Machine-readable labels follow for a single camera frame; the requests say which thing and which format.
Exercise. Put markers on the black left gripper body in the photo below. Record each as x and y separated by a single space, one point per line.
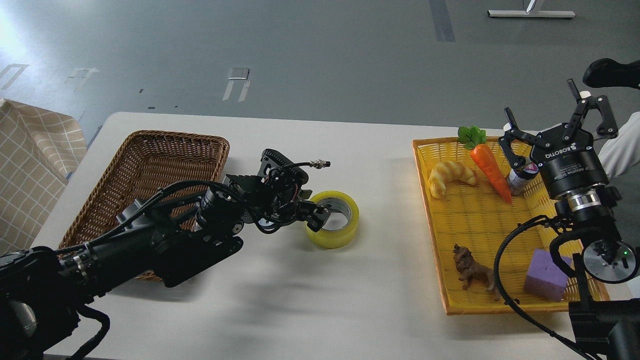
276 204

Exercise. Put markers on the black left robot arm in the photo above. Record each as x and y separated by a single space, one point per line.
40 307

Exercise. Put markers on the yellow tape roll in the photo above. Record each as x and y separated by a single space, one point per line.
342 225

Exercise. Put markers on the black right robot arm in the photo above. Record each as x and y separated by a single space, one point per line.
588 243

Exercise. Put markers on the beige checkered cloth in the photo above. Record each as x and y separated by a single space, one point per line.
39 149

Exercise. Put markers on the purple foam cube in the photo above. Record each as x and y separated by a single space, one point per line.
544 278

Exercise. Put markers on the toy carrot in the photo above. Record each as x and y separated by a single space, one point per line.
474 140

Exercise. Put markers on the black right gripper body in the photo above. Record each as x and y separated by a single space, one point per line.
568 166

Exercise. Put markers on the brown toy lion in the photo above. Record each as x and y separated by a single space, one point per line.
469 270

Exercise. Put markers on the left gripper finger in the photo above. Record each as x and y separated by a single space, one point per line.
314 215

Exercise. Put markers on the brown wicker basket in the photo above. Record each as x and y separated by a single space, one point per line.
150 165

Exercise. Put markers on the metal floor socket plate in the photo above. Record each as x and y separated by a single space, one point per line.
239 74

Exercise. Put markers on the white stand base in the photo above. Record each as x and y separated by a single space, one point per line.
532 9

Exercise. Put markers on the toy croissant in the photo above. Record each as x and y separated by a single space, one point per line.
446 172

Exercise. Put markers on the black shoe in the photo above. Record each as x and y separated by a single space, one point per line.
608 73

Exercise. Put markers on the small dark jar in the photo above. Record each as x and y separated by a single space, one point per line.
519 178

